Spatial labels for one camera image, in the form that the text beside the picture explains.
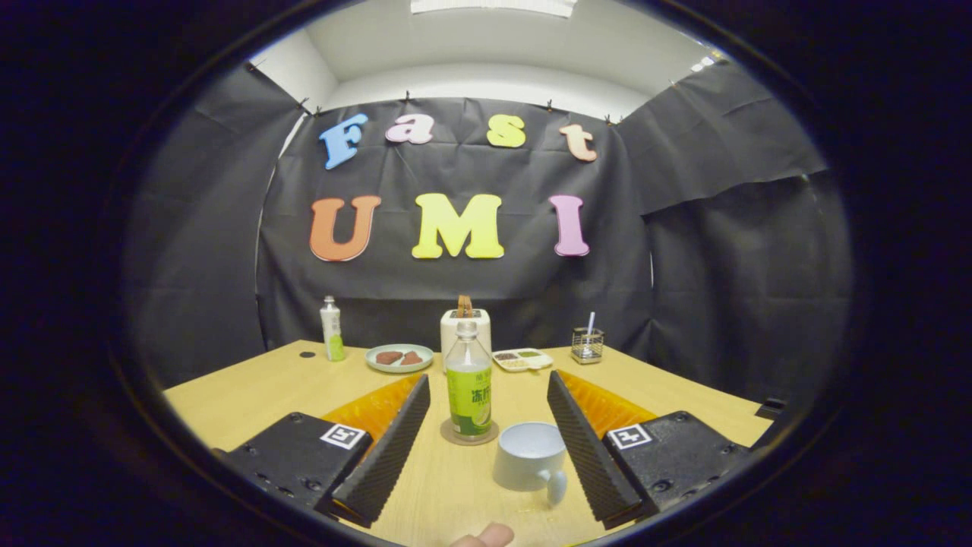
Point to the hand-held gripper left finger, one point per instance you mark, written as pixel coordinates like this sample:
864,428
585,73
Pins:
387,456

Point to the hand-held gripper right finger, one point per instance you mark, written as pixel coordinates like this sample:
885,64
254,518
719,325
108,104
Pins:
588,456

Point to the white cup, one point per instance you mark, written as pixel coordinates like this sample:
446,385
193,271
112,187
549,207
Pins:
524,456

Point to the round brown coaster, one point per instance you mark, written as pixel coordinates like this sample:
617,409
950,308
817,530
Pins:
449,435

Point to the clear green label juice bottle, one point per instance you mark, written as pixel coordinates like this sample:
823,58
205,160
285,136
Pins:
469,403

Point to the white green slim bottle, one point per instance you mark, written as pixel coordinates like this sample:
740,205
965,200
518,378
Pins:
332,334

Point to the pale green plate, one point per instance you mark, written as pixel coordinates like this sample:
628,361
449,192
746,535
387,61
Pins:
399,368

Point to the brown meat piece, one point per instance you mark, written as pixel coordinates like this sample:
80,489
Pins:
388,357
412,358

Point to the white divided snack tray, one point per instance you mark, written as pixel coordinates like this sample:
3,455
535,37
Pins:
522,359

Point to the white toaster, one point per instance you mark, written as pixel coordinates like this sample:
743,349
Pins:
449,334

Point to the wooden table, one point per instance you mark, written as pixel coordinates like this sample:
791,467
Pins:
250,395

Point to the brown bread slice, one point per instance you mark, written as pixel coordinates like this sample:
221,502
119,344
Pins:
465,306

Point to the small ceiling light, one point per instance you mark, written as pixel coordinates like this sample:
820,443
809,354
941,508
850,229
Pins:
704,64

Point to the long ceiling light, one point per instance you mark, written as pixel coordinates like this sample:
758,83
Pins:
493,6

